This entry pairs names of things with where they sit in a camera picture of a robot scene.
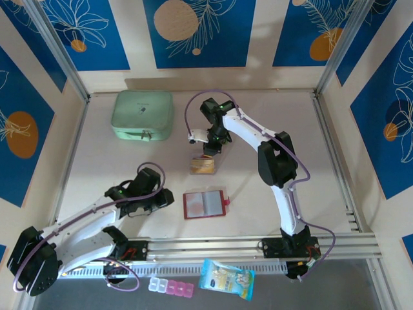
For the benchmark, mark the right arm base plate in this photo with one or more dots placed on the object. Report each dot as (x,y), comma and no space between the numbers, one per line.
(274,248)

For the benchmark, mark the clear and pink pill organizer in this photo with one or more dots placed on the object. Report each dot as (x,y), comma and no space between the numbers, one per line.
(171,287)

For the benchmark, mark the aluminium table side rail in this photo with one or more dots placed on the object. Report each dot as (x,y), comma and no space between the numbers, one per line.
(75,139)
(321,113)

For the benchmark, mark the aluminium frame post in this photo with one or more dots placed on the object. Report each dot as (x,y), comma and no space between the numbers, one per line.
(340,48)
(62,55)

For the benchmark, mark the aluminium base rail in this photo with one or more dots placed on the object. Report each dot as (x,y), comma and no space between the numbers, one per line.
(206,247)

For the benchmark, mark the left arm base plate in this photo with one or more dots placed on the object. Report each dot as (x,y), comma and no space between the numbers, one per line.
(138,250)

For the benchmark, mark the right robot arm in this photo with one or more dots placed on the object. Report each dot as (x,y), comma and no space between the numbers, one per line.
(277,161)

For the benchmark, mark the gold credit card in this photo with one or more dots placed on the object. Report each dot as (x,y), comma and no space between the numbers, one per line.
(202,167)

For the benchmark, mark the blue wet wipes packet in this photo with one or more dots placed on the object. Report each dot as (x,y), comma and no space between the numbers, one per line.
(226,279)

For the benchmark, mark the mint green zip pouch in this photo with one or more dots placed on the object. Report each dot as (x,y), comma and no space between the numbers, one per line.
(142,113)

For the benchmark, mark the red leather card holder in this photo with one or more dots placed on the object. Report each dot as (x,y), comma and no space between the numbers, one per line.
(214,205)

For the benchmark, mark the black connector block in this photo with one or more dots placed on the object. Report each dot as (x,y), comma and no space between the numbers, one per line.
(117,272)
(297,272)

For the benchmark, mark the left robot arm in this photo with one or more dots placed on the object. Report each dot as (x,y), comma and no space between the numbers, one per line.
(32,258)

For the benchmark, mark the white card red circle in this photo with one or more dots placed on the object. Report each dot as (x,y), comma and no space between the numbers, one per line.
(194,206)
(207,157)

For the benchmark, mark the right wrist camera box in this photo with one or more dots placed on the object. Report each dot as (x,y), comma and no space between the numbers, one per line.
(198,135)

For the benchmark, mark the clear plastic box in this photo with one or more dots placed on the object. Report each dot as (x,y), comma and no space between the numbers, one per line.
(203,172)

